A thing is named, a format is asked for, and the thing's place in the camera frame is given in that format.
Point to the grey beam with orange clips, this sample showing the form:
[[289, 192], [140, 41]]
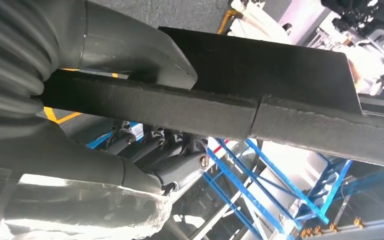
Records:
[[361, 230]]

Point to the white car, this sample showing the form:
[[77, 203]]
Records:
[[198, 198]]

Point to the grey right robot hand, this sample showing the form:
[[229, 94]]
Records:
[[62, 159]]

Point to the yellow floor tape square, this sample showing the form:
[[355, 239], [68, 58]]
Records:
[[225, 20], [50, 114]]

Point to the black bystander humanoid robot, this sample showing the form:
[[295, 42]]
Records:
[[361, 13]]

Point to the red barrier belt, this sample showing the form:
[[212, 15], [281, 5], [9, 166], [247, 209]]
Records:
[[220, 146]]

